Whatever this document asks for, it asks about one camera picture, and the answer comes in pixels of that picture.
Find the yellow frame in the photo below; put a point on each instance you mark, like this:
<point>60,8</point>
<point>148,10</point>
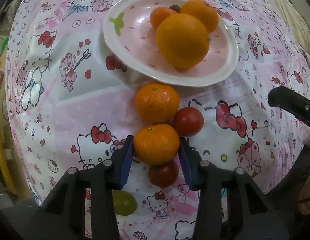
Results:
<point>2,160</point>

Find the small orange tangerine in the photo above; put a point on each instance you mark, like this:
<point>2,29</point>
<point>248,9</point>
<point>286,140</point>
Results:
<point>156,143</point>
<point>157,102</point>
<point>160,17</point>

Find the pink cartoon printed blanket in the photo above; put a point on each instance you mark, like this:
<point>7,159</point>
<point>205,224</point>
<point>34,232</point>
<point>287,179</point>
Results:
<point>69,117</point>

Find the pink and white plate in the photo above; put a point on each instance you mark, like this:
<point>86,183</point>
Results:
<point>135,45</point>

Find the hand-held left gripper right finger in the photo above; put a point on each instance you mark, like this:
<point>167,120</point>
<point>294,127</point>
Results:
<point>186,162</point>

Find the red tomato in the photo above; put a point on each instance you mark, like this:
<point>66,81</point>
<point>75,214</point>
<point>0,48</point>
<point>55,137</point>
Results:
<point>163,173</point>
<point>188,121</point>

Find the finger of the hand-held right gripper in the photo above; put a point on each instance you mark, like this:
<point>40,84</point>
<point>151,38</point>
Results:
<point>290,102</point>

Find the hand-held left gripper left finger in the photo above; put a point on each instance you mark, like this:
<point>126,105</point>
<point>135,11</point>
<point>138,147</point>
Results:
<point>126,162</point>

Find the large orange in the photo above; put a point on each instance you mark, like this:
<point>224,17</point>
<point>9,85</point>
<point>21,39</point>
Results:
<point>182,41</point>
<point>202,12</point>

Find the green tomato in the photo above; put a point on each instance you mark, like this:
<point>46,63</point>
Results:
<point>126,203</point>

